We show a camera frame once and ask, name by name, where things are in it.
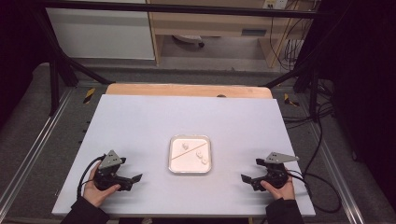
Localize square metal tray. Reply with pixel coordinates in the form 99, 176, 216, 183
167, 133, 213, 175

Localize thin wooden skewer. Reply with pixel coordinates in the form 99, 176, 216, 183
170, 141, 208, 161

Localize yellow black floor tape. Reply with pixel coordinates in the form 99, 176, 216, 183
283, 92, 301, 107
82, 87, 96, 105

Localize aluminium floor rail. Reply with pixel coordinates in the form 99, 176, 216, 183
0, 88, 75, 214
306, 121, 366, 224

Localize white table board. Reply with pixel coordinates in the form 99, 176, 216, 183
50, 94, 317, 218

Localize person's right hand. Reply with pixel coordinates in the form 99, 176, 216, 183
260, 175, 296, 201

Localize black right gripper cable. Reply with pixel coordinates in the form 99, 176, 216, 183
285, 169, 342, 215

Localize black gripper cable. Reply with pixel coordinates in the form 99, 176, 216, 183
76, 155, 106, 200
285, 169, 342, 215

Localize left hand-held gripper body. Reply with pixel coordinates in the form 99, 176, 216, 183
92, 149, 124, 191

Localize black metal frame bar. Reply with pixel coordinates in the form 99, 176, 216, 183
40, 0, 319, 20

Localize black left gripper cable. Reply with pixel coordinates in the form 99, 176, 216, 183
76, 155, 106, 200

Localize white cabinet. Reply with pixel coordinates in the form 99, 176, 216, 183
45, 0, 156, 61

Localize light wooden desk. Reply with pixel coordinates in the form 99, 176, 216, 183
146, 0, 319, 68

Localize office chair base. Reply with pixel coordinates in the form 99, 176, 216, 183
172, 34, 206, 49

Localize wooden table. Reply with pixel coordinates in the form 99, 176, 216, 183
105, 82, 274, 100

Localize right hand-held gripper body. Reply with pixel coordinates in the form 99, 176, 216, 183
262, 151, 300, 189

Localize black metal stand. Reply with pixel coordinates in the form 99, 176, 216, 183
30, 6, 116, 117
263, 54, 322, 120

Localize person's left hand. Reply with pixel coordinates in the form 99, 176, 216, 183
82, 169, 121, 208

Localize white wall power outlet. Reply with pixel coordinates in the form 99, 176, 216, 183
262, 0, 290, 10

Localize black floor cables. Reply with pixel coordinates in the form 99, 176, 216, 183
281, 78, 336, 131

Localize black curtain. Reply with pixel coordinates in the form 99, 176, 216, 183
317, 0, 396, 213
0, 0, 51, 127

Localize hanging black cables bundle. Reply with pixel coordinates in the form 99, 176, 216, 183
268, 8, 313, 72

